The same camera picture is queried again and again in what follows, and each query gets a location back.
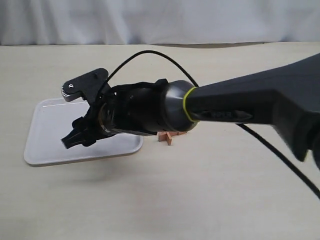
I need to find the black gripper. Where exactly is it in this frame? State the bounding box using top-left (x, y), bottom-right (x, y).
top-left (61, 68), bottom-right (168, 149)

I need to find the wooden notched piece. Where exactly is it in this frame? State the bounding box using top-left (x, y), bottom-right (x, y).
top-left (166, 132), bottom-right (172, 146)
top-left (157, 131), bottom-right (187, 142)

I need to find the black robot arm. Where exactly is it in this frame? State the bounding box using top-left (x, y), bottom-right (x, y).
top-left (61, 54), bottom-right (320, 164)

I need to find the white plastic tray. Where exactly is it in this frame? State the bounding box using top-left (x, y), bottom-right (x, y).
top-left (23, 98), bottom-right (143, 167)

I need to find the white cloth backdrop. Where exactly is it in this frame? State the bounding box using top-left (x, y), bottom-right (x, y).
top-left (0, 0), bottom-right (320, 45)

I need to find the black cable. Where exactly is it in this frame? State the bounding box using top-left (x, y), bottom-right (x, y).
top-left (98, 50), bottom-right (320, 201)

